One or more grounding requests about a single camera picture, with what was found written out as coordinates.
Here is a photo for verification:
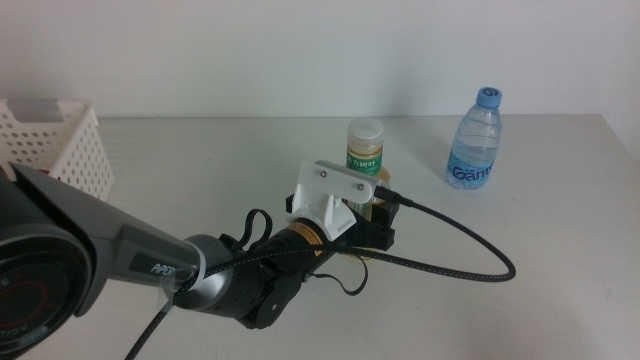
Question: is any yellow tea bottle green label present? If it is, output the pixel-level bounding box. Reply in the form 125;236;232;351
334;118;393;263

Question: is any clear water bottle blue cap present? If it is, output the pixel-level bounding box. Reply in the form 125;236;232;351
445;86;503;191

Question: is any white perforated plastic basket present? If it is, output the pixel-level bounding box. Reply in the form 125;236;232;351
0;98;116;201

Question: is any white wrist camera with mount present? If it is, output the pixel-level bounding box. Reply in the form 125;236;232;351
289;159;380;240

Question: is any thin black cable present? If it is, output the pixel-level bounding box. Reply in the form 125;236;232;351
243;208;370;297

